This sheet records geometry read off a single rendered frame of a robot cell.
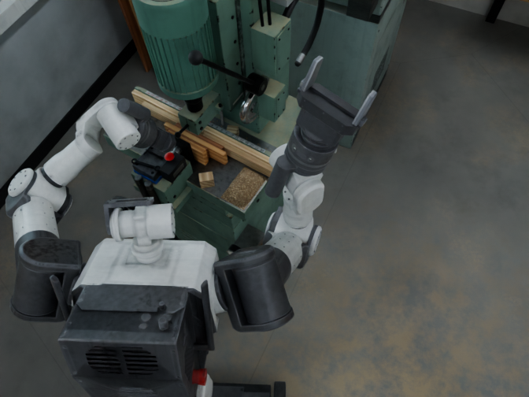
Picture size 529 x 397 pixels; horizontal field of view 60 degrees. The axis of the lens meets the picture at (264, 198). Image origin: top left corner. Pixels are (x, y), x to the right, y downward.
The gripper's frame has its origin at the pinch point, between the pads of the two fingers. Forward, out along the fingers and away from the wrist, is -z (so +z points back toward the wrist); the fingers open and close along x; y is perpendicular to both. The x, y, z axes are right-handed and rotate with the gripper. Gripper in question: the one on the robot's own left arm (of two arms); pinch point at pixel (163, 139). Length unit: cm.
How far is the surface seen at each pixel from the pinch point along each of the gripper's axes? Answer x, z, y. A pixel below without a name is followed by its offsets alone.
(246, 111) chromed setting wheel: 11.9, -17.8, 19.1
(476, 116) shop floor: 77, -178, 88
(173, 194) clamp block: 3.4, -14.5, -15.2
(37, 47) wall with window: -129, -68, 6
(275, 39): 17.2, -1.6, 39.1
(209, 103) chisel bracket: 1.2, -13.6, 16.0
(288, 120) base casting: 15, -50, 25
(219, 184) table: 13.5, -20.5, -5.9
